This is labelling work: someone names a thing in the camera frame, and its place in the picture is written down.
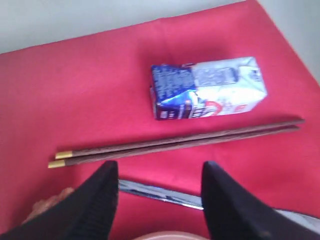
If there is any red table cloth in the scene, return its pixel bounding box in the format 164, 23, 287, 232
0, 0, 320, 233

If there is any orange fried chicken piece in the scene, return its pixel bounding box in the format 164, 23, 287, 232
22, 187, 74, 224

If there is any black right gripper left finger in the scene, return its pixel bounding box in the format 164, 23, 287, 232
0, 161, 119, 240

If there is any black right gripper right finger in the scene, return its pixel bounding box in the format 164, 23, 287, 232
201, 161, 320, 240

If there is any blue white milk carton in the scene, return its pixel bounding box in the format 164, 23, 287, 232
150, 56, 268, 121

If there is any silver table knife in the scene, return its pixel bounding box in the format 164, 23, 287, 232
117, 178, 320, 221

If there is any dark wooden chopstick lower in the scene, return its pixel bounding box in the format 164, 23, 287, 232
48, 124, 299, 169

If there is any dark wooden chopstick upper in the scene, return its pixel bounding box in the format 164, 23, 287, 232
54, 118, 305, 160

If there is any dark wooden chopstick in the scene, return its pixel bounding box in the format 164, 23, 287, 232
54, 118, 305, 160
48, 124, 299, 169

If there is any brown wooden plate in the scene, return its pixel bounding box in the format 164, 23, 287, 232
134, 231, 204, 240

